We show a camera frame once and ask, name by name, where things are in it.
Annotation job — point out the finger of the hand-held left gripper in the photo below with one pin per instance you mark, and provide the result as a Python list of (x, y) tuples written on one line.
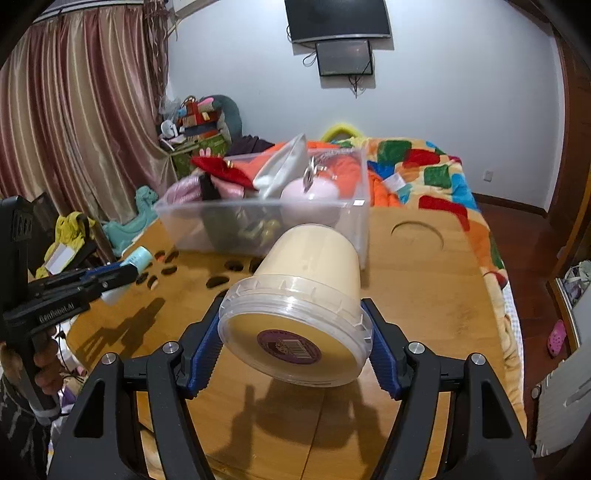
[(106, 273), (78, 293)]

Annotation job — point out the grey pillow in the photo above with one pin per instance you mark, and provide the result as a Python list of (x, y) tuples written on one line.
[(231, 113)]

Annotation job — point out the wooden desktop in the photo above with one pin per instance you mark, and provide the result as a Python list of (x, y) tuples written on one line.
[(415, 286)]

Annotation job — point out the colourful patchwork blanket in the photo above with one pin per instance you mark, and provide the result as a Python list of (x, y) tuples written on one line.
[(438, 175)]

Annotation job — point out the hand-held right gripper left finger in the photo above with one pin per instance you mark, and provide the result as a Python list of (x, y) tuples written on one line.
[(203, 350)]

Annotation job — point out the red velvet case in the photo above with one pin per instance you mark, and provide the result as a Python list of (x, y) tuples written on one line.
[(217, 168)]

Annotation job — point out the green box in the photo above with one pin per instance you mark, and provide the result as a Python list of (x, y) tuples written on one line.
[(194, 154)]

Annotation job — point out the pink brown curtain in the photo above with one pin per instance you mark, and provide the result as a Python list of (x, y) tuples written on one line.
[(83, 115)]

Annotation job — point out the person's left forearm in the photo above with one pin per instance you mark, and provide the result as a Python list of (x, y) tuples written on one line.
[(18, 429)]

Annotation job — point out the yellow green plush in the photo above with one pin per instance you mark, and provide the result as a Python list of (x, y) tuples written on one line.
[(341, 130)]

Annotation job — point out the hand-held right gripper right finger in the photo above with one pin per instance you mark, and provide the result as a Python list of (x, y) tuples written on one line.
[(383, 355)]

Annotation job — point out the yellow cloth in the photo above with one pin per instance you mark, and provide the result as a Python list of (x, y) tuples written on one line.
[(69, 230)]

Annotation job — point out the pink round container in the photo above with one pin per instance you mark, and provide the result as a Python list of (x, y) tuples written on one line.
[(309, 198)]

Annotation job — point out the light blue tube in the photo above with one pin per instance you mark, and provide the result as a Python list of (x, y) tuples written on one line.
[(138, 258)]

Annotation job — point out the black wall television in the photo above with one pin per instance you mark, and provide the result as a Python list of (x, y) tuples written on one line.
[(337, 18)]

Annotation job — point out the small black wall monitor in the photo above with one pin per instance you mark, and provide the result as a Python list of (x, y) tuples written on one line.
[(344, 57)]

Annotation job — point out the cream plastic tub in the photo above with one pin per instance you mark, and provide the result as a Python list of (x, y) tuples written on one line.
[(295, 300)]

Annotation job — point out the clear plastic bin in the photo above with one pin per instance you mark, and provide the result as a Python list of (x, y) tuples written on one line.
[(323, 221)]

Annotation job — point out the dark purple cloth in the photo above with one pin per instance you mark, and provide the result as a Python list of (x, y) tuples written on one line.
[(249, 145)]

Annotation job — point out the person's left hand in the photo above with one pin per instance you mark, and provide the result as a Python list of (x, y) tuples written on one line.
[(48, 374)]

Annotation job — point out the white radiator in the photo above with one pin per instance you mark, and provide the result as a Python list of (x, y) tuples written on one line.
[(568, 401)]

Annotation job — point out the teal dinosaur plush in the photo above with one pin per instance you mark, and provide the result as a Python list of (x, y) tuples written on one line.
[(143, 217)]

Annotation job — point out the pink clog shoe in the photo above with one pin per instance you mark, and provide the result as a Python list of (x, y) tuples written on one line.
[(556, 337)]

